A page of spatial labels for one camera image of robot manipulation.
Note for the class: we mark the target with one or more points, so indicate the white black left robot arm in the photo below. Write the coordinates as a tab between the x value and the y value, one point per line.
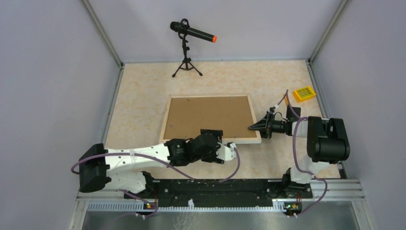
100	168

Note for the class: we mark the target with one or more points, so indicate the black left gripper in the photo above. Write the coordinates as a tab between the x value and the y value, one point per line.
212	157

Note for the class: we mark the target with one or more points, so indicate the aluminium rail front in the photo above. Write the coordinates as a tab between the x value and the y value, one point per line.
334	190

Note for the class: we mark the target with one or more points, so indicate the white wooden photo frame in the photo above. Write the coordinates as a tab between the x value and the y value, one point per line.
186	115

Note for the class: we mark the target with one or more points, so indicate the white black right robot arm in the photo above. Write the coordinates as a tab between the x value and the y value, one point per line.
326	143

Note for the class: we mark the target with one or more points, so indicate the black microphone orange tip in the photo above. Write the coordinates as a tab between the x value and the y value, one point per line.
192	31

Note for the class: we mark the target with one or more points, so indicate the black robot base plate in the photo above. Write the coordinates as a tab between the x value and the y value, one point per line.
213	193

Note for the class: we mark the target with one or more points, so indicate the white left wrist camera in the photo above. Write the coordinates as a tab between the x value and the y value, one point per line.
227	152

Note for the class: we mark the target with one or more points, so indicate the yellow plastic box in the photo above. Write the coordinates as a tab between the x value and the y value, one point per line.
304	94

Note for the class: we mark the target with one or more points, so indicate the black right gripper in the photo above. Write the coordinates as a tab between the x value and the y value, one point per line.
265	124

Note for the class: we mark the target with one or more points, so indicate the black tripod microphone stand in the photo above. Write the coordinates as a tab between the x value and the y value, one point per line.
186	63

